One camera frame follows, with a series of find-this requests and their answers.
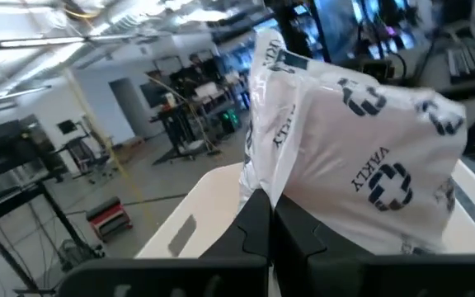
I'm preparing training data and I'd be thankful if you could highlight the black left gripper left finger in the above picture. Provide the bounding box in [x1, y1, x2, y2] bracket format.
[199, 187, 273, 260]

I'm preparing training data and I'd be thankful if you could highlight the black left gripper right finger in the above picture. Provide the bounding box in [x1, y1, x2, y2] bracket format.
[273, 192, 379, 265]

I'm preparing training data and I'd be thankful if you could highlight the white printed plastic bag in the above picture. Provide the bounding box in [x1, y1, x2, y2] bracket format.
[237, 27, 468, 255]

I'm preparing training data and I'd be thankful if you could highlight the white perforated plastic basket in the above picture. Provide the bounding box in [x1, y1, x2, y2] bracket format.
[135, 158, 475, 260]

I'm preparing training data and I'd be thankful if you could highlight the green lit computer case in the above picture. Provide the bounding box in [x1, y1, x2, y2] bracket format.
[219, 107, 242, 134]

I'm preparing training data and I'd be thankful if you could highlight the black standing desk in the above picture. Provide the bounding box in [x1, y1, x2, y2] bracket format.
[148, 102, 222, 166]

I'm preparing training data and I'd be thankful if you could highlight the red black step stool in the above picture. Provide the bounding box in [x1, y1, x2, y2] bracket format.
[85, 196, 134, 243]

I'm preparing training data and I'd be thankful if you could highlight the black computer keyboard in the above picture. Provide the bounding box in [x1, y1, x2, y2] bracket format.
[445, 44, 475, 79]

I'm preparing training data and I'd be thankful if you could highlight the yellow hanging cable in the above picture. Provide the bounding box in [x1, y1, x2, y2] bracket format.
[62, 68, 139, 195]

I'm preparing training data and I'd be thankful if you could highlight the small black wall monitor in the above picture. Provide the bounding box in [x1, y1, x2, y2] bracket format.
[56, 119, 78, 135]

